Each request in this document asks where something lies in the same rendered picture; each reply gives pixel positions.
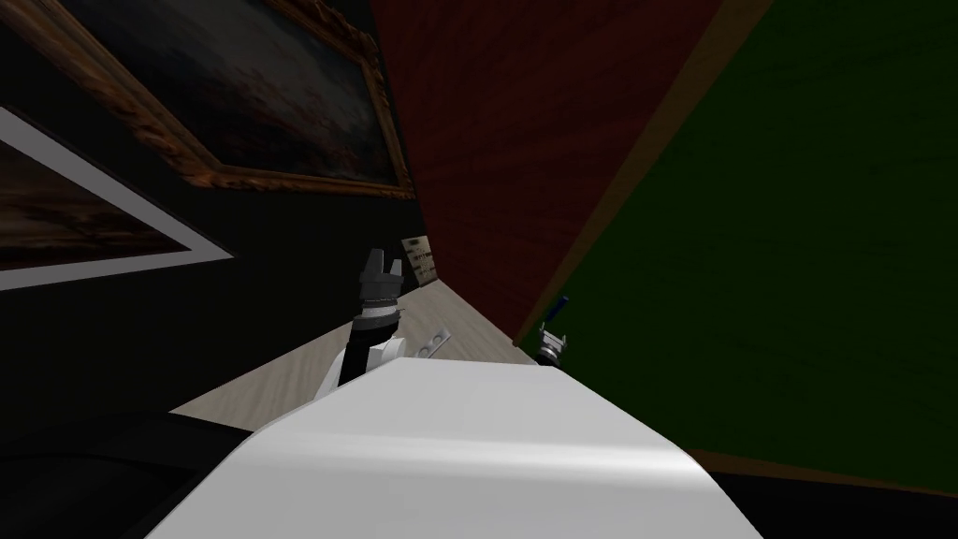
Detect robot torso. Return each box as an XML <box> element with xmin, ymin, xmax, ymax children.
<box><xmin>145</xmin><ymin>327</ymin><xmax>764</xmax><ymax>539</ymax></box>

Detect beige wall switch panel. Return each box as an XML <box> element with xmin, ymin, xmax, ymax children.
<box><xmin>400</xmin><ymin>235</ymin><xmax>439</xmax><ymax>288</ymax></box>

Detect dark painting in gold frame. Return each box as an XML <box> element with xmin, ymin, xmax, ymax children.
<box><xmin>0</xmin><ymin>0</ymin><xmax>417</xmax><ymax>202</ymax></box>

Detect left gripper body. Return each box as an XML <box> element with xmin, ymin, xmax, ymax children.
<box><xmin>358</xmin><ymin>270</ymin><xmax>405</xmax><ymax>303</ymax></box>

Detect dark picture in white frame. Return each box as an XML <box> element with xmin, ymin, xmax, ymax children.
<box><xmin>0</xmin><ymin>106</ymin><xmax>235</xmax><ymax>292</ymax></box>

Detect dark red wooden door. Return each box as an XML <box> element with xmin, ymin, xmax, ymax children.
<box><xmin>370</xmin><ymin>0</ymin><xmax>726</xmax><ymax>340</ymax></box>

